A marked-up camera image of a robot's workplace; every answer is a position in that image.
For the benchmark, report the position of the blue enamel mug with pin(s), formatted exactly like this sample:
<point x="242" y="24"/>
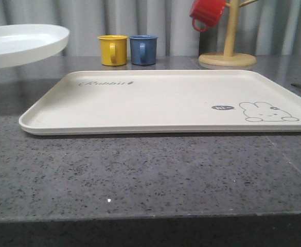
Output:
<point x="143" y="49"/>

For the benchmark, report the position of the cream rabbit print tray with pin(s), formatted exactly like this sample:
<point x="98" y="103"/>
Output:
<point x="163" y="101"/>

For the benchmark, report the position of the grey curtain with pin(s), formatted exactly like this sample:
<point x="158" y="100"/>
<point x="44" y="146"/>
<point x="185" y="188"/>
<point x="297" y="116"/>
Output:
<point x="264" y="27"/>

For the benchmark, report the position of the white round plate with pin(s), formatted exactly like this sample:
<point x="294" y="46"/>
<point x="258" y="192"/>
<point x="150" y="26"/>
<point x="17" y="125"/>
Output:
<point x="26" y="43"/>

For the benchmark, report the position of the yellow enamel mug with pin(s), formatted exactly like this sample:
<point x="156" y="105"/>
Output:
<point x="113" y="50"/>

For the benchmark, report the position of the red enamel mug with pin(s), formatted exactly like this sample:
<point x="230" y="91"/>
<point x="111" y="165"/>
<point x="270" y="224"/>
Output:
<point x="207" y="12"/>

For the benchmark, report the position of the wooden mug tree stand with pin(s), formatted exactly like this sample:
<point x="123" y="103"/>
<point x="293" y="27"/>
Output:
<point x="228" y="57"/>

